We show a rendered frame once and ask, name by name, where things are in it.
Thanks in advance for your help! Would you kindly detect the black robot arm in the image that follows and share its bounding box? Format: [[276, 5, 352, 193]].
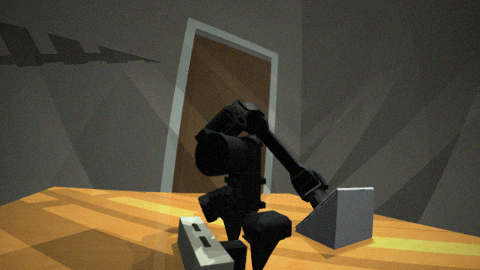
[[195, 99, 329, 223]]

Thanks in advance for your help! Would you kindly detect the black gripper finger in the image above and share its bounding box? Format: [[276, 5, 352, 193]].
[[242, 235, 285, 270], [220, 212, 244, 241]]

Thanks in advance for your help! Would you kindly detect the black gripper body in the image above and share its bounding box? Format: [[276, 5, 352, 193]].
[[224, 172, 292, 245]]

